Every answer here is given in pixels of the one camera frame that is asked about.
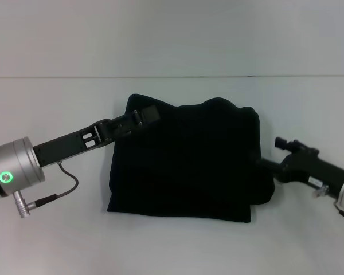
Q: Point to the black t-shirt with FREE print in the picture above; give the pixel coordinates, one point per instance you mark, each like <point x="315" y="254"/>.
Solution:
<point x="189" y="160"/>

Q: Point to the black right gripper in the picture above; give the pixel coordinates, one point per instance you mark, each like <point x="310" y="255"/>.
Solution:
<point x="312" y="169"/>

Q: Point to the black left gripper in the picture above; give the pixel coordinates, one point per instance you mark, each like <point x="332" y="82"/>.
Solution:
<point x="68" y="146"/>

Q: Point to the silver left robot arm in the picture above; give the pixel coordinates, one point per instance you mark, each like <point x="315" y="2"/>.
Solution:
<point x="14" y="172"/>

